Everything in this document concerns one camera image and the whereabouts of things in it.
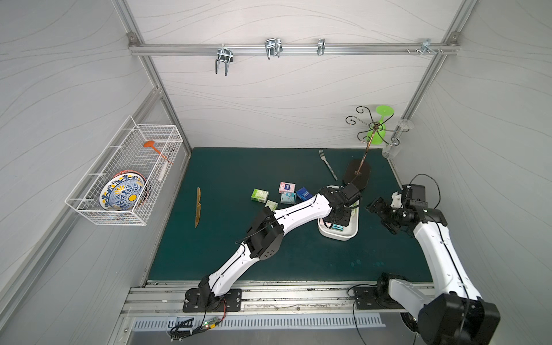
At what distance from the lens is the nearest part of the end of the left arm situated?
2.13 ft

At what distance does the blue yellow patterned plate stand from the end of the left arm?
55 cm

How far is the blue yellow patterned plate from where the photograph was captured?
60cm
